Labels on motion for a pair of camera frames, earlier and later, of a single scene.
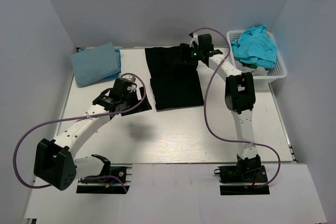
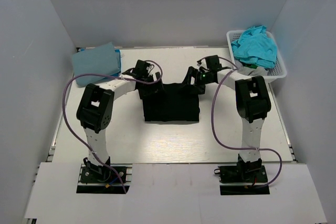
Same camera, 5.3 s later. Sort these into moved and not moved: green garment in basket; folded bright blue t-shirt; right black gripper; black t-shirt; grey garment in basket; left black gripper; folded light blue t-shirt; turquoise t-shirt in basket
Moved: black t-shirt; right black gripper; left black gripper
Not moved: green garment in basket; folded bright blue t-shirt; grey garment in basket; turquoise t-shirt in basket; folded light blue t-shirt
